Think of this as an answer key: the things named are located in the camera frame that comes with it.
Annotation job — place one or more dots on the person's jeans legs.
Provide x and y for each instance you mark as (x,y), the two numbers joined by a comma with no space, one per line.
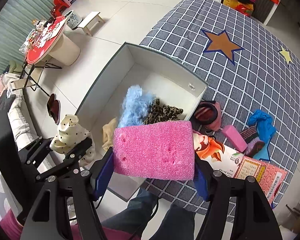
(130,223)

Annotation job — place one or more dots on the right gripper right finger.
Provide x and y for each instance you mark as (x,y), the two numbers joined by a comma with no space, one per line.
(254,218)

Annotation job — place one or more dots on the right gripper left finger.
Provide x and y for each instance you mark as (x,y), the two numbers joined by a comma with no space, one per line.
(49,215)

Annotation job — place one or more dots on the light blue fluffy cloth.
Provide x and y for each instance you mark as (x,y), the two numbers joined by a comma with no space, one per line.
(135,106)

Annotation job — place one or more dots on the red plastic stool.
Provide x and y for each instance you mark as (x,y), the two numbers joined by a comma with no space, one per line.
(59,7)

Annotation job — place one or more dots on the cartoon printed box lid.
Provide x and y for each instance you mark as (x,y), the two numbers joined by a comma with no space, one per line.
(235,164)

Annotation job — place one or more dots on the leopard print cloth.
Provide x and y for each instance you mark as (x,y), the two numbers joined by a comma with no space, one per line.
(162,113)

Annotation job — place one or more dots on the purple striped knitted sock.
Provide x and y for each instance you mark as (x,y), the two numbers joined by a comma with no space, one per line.
(254,143)

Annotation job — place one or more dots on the dark red slippers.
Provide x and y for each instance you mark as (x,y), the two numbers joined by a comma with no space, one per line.
(53,108)

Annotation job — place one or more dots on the tan plush cloth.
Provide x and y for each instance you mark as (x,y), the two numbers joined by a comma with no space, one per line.
(108,133)

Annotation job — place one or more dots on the grey checked star rug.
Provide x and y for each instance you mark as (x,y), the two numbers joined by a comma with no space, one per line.
(241,62)

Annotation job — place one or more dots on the red round folding table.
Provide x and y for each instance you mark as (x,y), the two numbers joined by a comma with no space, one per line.
(46,41)

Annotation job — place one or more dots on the cream dotted scrunchie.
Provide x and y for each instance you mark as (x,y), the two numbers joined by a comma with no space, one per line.
(69,134)

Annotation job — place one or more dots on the yellow red gift box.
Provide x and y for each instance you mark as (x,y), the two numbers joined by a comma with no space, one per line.
(243,6)

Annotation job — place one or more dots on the white printed bucket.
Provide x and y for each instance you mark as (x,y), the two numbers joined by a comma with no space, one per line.
(73,19)

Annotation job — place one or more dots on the blue fabric cloth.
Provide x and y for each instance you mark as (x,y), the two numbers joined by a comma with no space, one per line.
(264,125)

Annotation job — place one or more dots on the beige cylindrical bin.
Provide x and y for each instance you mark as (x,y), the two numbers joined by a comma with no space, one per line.
(65,51)

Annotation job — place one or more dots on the large pink sponge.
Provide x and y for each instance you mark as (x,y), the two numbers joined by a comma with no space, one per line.
(163,151)

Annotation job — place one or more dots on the small white wooden stool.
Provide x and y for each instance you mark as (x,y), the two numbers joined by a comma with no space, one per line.
(89,21)

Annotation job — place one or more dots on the small pink sponge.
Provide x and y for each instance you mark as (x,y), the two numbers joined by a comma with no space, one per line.
(233,135)

